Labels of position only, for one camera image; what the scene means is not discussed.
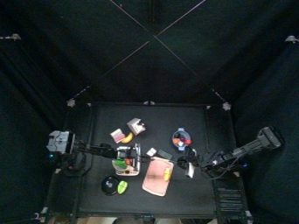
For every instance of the black rectangular block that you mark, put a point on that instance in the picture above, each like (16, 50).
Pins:
(165, 154)

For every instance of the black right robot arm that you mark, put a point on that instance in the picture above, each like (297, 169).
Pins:
(253, 144)

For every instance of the orange toy food piece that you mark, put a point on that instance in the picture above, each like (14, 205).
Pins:
(177, 141)

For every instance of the pink cutting board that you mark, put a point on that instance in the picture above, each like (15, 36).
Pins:
(155, 182)

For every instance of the orange red toy food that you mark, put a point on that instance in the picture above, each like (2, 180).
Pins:
(129, 162)

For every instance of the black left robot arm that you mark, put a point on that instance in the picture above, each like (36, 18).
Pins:
(60, 141)

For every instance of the green toy vegetable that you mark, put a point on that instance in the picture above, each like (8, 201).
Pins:
(119, 163)

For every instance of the black round pan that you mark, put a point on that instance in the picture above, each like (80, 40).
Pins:
(109, 187)

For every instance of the metal frame bracket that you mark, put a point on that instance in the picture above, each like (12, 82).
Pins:
(249, 216)
(38, 216)
(71, 102)
(149, 102)
(226, 106)
(291, 38)

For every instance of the red toy food piece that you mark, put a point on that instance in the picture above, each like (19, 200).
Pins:
(187, 142)

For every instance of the yellow toy banana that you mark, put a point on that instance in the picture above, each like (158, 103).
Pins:
(127, 139)

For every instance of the blue toy pot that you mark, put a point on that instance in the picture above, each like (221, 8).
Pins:
(181, 135)

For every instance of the small white cube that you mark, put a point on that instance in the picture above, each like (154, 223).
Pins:
(151, 152)

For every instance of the yellow toy corn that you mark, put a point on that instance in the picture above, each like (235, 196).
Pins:
(167, 174)

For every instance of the pink and white box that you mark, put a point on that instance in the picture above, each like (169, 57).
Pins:
(118, 135)

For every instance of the white dish rack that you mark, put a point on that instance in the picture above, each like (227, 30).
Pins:
(131, 173)

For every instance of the white grey toy box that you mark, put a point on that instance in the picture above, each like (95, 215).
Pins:
(137, 126)

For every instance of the lime green toy food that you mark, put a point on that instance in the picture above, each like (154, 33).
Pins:
(122, 187)

